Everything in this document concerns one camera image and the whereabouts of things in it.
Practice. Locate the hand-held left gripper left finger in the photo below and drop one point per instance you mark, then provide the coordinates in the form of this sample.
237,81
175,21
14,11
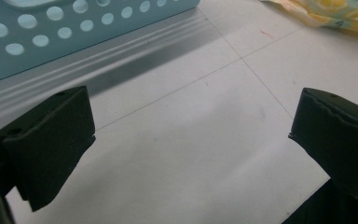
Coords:
46,146

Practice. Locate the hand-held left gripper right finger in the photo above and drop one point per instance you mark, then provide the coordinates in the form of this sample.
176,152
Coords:
338,140

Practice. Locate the light blue perforated plastic basket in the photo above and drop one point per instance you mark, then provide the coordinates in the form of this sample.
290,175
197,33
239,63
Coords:
84,46

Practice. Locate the yellow fruit print cloth bag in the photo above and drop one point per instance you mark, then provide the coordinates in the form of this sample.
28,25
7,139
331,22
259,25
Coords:
332,14

